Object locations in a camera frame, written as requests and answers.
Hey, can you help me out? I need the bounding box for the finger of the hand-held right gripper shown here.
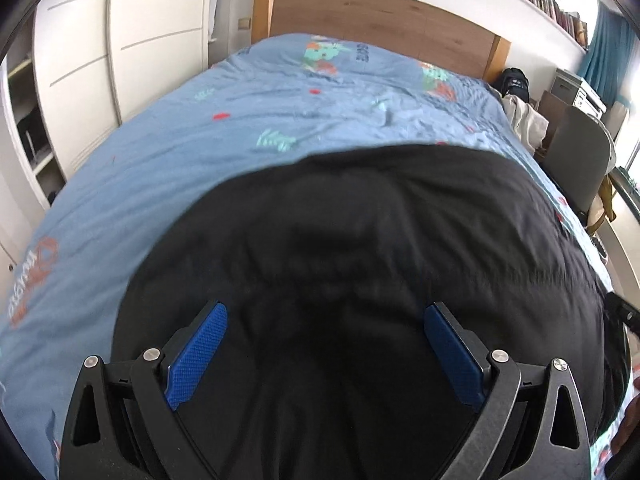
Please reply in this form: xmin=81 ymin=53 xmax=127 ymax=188
xmin=605 ymin=292 xmax=640 ymax=336

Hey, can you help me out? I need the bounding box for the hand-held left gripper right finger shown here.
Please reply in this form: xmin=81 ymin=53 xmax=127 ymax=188
xmin=422 ymin=301 xmax=593 ymax=480

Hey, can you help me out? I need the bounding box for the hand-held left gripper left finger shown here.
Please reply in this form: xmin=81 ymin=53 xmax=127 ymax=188
xmin=56 ymin=300 xmax=230 ymax=480

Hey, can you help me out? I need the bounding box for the black puffer jacket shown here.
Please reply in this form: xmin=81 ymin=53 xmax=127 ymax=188
xmin=112 ymin=144 xmax=631 ymax=480

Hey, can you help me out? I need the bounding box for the grey chair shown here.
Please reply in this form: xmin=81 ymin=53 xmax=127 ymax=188
xmin=542 ymin=104 xmax=618 ymax=221

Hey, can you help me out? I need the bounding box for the bed with blue cover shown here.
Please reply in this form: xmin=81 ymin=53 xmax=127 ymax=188
xmin=0 ymin=32 xmax=616 ymax=480

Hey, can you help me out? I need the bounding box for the cardboard box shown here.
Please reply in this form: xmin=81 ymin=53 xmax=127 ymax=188
xmin=536 ymin=90 xmax=571 ymax=153

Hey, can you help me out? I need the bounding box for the beige cloth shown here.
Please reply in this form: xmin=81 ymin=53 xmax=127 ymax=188
xmin=500 ymin=92 xmax=550 ymax=153

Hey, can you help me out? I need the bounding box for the white printer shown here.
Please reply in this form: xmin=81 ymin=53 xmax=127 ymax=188
xmin=552 ymin=67 xmax=608 ymax=116

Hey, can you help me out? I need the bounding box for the teal curtain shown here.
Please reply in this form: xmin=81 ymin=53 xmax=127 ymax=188
xmin=577 ymin=7 xmax=632 ymax=108

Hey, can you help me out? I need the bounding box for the dark backpack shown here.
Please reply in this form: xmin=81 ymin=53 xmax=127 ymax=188
xmin=492 ymin=66 xmax=531 ymax=103

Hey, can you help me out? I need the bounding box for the white wardrobe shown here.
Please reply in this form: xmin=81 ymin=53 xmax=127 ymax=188
xmin=0 ymin=0 xmax=221 ymax=281

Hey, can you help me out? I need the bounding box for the wooden headboard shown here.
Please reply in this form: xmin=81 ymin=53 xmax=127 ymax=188
xmin=251 ymin=0 xmax=512 ymax=83

